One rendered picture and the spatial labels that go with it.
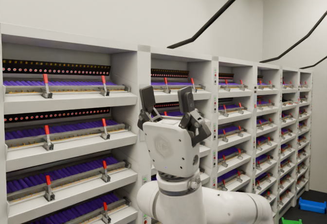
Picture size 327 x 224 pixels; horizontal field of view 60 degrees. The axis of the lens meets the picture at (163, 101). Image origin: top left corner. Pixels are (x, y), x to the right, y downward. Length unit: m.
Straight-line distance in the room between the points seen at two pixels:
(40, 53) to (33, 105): 0.31
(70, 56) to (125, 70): 0.27
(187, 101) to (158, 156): 0.13
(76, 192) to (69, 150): 0.18
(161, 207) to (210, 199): 0.16
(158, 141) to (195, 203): 0.13
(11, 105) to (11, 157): 0.17
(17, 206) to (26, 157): 0.18
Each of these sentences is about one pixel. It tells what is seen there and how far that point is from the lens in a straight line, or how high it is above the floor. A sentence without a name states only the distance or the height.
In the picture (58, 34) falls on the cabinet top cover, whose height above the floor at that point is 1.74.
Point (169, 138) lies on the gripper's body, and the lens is 0.50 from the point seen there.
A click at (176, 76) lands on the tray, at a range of 1.89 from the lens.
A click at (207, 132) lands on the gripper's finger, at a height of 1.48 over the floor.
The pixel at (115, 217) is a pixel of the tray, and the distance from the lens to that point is 1.45.
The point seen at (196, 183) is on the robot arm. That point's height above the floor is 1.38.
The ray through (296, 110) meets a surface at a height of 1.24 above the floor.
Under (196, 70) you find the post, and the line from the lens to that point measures 2.00.
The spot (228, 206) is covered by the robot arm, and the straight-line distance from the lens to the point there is 0.70.
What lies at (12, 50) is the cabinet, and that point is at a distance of 1.28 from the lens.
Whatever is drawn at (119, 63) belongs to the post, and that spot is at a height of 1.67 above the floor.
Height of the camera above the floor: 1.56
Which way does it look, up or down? 3 degrees down
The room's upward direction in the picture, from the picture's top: straight up
